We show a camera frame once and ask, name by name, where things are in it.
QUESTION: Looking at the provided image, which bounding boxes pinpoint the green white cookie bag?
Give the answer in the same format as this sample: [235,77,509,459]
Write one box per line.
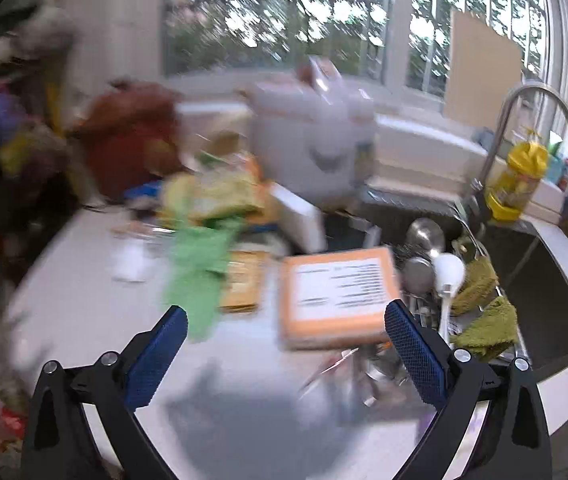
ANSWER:
[162,217,244,341]

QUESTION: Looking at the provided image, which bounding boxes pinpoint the steel sink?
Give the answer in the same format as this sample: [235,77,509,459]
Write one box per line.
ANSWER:
[354,188,568,380]

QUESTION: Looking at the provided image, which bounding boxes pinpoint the yellow dish soap bottle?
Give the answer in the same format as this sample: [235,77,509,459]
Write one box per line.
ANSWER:
[486,128,549,222]

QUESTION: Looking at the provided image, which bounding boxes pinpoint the white ladle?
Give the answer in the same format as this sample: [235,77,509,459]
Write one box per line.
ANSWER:
[432,252,466,344]

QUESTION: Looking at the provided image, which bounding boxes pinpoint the white pink rice cooker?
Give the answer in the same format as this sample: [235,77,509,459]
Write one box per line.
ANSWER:
[247,56,377,210]

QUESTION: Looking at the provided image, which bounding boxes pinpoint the red ceramic stew pot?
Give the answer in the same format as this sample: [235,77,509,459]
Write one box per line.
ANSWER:
[71,78,184,202]

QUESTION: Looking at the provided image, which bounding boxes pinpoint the wooden cutting board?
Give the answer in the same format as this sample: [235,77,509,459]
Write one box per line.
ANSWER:
[443,10,522,130]

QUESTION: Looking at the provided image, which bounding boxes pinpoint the green dish cloth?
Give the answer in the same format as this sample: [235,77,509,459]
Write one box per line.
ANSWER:
[450,256,519,362]

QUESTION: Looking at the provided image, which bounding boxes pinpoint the steel ladle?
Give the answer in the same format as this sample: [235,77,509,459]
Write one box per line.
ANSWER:
[403,218,445,296]

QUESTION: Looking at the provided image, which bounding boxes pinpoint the steel kitchen faucet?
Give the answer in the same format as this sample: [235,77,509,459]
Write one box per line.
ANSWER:
[467,81,568,221]

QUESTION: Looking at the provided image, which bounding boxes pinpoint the orange labelled box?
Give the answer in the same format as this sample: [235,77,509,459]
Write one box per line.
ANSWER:
[278,246,401,350]

